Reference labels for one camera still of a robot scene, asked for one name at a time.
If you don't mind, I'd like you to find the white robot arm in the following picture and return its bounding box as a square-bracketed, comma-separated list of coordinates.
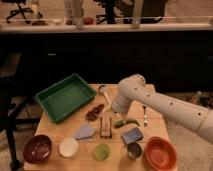
[111, 74, 213, 144]

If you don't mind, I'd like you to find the green plastic cup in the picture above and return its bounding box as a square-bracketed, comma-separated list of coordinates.
[93, 144, 110, 161]

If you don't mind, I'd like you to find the small metal cup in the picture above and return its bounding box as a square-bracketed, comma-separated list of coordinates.
[127, 142, 142, 159]

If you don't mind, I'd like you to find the metal spoon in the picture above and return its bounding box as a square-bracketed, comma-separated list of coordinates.
[98, 85, 111, 104]

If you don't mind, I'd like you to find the bunch of red grapes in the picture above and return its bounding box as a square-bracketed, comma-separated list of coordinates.
[86, 104, 105, 121]

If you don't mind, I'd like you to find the metal fork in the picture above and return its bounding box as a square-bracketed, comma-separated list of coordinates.
[143, 106, 148, 127]

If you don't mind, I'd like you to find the green plastic tray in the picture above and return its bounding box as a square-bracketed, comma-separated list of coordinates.
[35, 74, 97, 124]

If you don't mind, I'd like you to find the light blue cloth piece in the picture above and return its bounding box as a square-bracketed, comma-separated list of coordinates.
[74, 124, 96, 140]

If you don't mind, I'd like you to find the blue sponge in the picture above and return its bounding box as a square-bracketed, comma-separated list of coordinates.
[121, 127, 143, 145]

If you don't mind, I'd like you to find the orange plastic bowl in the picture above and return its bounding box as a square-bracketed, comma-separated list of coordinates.
[144, 136, 178, 171]

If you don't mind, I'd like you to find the dark red bowl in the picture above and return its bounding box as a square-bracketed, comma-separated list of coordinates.
[23, 135, 52, 164]

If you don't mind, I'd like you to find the black office chair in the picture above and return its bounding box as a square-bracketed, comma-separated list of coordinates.
[0, 51, 43, 169]

